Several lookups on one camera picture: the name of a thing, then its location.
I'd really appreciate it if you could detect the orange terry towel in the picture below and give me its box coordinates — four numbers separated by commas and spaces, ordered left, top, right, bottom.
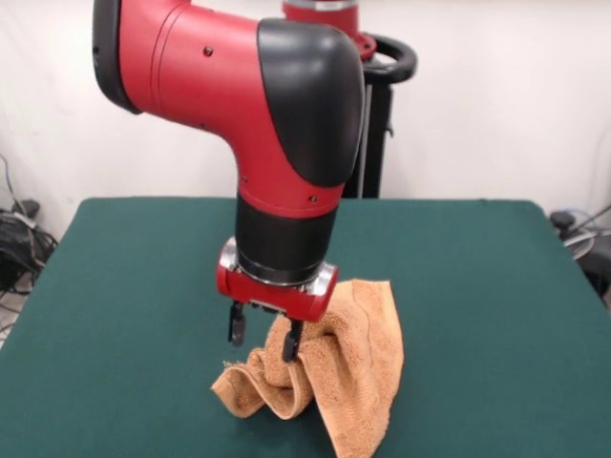
210, 279, 406, 458

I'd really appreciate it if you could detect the black floor object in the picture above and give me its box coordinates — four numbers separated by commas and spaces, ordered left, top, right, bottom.
579, 238, 611, 306

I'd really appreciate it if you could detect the dark green table cloth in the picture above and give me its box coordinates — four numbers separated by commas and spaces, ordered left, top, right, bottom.
0, 198, 611, 458

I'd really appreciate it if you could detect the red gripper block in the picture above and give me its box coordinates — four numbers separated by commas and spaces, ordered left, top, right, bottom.
215, 238, 340, 364

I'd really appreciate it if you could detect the black cable tangle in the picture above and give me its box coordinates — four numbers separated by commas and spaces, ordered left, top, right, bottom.
0, 198, 61, 295

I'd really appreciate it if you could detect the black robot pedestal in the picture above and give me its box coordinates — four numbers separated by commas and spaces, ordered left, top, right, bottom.
352, 31, 419, 199

